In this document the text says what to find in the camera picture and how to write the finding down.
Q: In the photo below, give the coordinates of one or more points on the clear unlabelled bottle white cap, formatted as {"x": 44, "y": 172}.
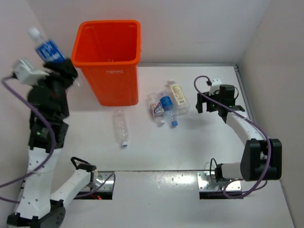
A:
{"x": 120, "y": 128}

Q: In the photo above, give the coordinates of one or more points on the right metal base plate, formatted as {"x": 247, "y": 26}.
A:
{"x": 207, "y": 184}

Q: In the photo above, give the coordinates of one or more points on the orange plastic bin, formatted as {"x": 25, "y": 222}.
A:
{"x": 108, "y": 53}

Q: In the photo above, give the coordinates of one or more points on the clear bottle orange blue label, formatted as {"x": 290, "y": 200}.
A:
{"x": 156, "y": 109}

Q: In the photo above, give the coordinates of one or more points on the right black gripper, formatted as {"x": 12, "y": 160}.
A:
{"x": 200, "y": 100}

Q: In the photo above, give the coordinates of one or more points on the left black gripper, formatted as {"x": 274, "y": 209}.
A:
{"x": 64, "y": 70}

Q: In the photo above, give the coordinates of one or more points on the right aluminium frame rail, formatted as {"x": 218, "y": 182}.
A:
{"x": 243, "y": 90}

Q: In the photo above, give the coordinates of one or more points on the clear bottle cream label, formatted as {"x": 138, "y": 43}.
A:
{"x": 178, "y": 97}

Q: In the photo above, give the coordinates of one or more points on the metal base plate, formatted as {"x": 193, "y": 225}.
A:
{"x": 103, "y": 182}
{"x": 207, "y": 184}

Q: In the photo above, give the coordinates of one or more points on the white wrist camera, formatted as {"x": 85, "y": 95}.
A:
{"x": 214, "y": 85}
{"x": 26, "y": 73}

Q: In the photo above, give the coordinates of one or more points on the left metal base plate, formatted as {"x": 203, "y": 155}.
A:
{"x": 103, "y": 182}

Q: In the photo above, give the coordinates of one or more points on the aluminium frame rail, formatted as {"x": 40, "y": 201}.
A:
{"x": 243, "y": 90}
{"x": 19, "y": 199}

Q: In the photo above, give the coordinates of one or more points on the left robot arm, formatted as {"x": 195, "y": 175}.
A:
{"x": 38, "y": 206}

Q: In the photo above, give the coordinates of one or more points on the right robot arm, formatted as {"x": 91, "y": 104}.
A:
{"x": 262, "y": 156}

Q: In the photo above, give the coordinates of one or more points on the clear bottle blue label white cap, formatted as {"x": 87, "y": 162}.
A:
{"x": 48, "y": 51}

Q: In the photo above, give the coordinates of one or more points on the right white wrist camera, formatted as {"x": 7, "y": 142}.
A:
{"x": 214, "y": 85}

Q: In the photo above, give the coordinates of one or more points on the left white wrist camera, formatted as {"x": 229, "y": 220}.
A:
{"x": 26, "y": 73}

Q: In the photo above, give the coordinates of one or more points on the left aluminium frame rail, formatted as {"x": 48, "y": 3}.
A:
{"x": 19, "y": 199}

